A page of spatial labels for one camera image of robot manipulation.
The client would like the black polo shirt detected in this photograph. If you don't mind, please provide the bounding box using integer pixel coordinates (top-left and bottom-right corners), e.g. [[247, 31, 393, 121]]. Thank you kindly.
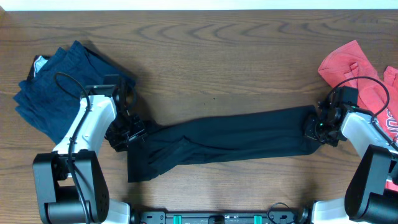
[[127, 105, 320, 182]]

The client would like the red printed t-shirt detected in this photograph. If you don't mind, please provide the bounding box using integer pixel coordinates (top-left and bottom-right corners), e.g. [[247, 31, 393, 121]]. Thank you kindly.
[[317, 39, 398, 192]]

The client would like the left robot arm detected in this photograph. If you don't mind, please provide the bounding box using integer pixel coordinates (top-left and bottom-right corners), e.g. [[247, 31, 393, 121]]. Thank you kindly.
[[32, 84, 146, 223]]

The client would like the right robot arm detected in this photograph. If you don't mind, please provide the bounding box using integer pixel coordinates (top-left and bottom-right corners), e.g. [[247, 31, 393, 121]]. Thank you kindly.
[[305, 86, 397, 223]]

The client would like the folded navy blue garment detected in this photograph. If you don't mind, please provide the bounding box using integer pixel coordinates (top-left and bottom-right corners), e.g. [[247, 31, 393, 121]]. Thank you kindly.
[[14, 40, 135, 144]]

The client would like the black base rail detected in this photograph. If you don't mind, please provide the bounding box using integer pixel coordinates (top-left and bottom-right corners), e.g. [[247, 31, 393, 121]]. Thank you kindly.
[[139, 209, 311, 224]]

